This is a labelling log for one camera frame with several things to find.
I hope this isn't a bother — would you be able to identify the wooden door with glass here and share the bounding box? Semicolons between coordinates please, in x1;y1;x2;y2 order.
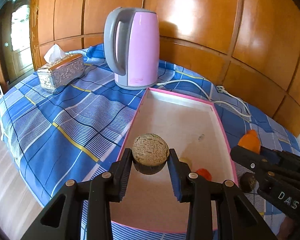
0;0;38;93

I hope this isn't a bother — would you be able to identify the dark brown round fruit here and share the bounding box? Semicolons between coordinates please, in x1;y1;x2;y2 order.
239;172;257;193

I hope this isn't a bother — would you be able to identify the silver ornate tissue box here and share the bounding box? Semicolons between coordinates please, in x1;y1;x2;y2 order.
37;44;85;93

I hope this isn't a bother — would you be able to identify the pink white shallow tray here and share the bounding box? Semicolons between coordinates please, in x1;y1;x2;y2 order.
110;88;237;233

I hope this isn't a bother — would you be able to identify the person's right hand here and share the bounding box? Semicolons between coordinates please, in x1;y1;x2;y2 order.
277;216;300;240

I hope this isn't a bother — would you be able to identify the pink electric kettle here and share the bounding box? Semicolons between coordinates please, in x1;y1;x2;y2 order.
104;7;160;90

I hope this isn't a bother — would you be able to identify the small yellow-brown potato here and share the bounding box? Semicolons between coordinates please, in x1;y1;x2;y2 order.
179;157;192;169

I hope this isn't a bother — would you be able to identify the blue plaid tablecloth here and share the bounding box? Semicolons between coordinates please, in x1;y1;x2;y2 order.
0;44;300;206

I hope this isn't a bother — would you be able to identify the orange oval tomato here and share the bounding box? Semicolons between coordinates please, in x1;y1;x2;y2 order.
238;129;261;154

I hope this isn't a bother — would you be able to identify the red tomato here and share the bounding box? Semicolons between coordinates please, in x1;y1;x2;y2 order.
196;168;212;181

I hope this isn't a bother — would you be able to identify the white power cable with plug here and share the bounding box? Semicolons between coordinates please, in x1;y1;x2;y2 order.
155;79;253;119

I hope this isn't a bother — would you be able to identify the dark cylinder with pale top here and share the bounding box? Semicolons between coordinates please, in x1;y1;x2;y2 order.
132;133;170;175

